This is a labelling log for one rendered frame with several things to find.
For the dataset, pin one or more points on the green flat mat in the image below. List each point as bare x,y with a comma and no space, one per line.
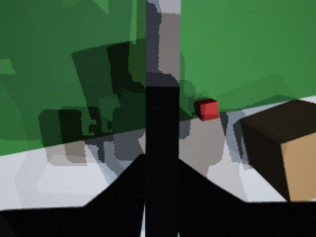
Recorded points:
72,70

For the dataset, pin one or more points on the brown cube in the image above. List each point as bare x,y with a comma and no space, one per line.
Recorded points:
281,144

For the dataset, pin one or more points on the red cube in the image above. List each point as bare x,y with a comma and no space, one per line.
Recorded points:
207,109

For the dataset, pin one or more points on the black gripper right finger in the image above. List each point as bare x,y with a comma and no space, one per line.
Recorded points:
207,210

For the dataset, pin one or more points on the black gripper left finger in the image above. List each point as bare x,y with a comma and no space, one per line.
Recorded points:
117,211

